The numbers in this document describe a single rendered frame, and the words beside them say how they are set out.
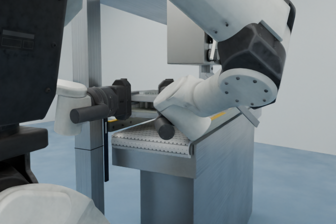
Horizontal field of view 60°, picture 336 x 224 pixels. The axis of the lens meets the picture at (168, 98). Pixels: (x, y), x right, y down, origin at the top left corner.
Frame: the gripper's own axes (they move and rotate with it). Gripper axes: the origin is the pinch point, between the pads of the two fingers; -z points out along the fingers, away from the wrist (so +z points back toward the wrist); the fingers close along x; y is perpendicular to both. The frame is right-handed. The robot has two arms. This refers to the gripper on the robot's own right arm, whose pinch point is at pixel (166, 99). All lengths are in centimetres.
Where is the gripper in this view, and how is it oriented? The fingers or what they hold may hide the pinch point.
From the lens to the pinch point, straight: 86.0
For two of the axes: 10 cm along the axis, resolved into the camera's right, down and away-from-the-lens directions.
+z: 1.4, 1.0, -9.8
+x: 0.1, 9.9, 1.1
